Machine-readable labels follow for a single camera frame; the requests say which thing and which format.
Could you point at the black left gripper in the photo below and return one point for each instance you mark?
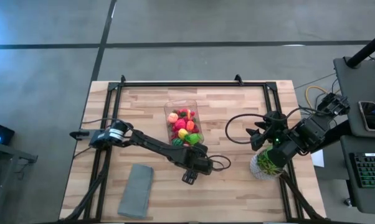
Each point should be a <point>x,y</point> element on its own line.
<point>193,160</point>

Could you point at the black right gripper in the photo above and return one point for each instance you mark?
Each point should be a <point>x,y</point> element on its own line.
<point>276,129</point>

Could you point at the green striped watermelon toy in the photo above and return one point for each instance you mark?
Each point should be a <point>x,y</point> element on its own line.
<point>177,142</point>

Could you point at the bright green lime toy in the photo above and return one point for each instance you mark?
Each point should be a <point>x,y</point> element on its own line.
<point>193,138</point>

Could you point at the small red strawberry toy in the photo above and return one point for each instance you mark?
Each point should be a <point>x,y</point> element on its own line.
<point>174,135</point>
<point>195,129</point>

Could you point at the pink peach toy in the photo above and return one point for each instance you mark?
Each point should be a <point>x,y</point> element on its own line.
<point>172,117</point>

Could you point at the large red strawberry toy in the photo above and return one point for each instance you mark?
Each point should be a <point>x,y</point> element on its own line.
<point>182,110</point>

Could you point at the dark red strawberry toy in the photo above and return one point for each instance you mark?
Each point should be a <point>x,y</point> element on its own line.
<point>175,111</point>

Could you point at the clear plastic tupperware container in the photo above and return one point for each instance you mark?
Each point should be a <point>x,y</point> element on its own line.
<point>172,105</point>

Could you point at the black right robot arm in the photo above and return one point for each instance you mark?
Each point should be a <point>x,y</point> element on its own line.
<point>312,133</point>

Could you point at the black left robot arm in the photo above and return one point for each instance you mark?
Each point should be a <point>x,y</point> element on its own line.
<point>150,144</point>

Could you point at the green succulent in white pot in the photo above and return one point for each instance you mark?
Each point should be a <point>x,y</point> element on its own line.
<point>262,169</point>

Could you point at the grey folded cloth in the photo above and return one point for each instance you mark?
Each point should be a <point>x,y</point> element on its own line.
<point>136,193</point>

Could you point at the white paper sheet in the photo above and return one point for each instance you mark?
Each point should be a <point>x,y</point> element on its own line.
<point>318,158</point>

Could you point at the black metal beam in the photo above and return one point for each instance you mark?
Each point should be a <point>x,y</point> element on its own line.
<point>340,132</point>

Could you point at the black smartphone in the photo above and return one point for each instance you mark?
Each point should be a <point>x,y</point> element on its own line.
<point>369,119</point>

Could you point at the backlit computer keyboard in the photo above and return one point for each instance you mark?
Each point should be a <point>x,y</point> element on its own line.
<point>371,171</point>

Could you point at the dark grey keyboard desk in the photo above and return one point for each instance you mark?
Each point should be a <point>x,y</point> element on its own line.
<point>371,199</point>

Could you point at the black metal pole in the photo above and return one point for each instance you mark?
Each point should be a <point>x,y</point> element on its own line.
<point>366,49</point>

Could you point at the dark metal stand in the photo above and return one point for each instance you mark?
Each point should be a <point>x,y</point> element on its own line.
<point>19,154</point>

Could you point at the black computer with blue light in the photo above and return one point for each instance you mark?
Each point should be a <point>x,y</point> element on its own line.
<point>3,132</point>

